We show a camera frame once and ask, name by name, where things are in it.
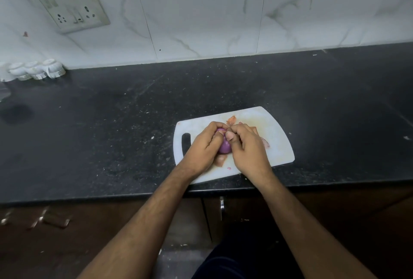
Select white wall socket plate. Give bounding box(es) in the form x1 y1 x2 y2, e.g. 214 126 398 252
23 0 111 34

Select person's right forearm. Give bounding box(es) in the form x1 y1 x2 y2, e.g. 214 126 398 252
247 167 378 279

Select person's right hand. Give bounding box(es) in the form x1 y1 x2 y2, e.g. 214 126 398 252
225 123 273 180

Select white plastic cutting board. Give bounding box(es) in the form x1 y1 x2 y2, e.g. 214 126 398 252
173 106 295 185

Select brown wooden cabinet doors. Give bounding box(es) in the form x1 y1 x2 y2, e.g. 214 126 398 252
0 183 413 279

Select metal drawer handle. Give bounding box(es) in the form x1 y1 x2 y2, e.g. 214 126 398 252
30 207 71 229

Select person's left forearm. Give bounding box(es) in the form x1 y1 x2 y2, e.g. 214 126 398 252
77 163 207 279

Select purple peeled onion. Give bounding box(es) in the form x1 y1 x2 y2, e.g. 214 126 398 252
216 128 233 155

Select person's dark trousers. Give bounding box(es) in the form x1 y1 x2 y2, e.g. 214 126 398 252
192 219 305 279

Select person's left hand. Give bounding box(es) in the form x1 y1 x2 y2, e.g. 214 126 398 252
182 121 229 177

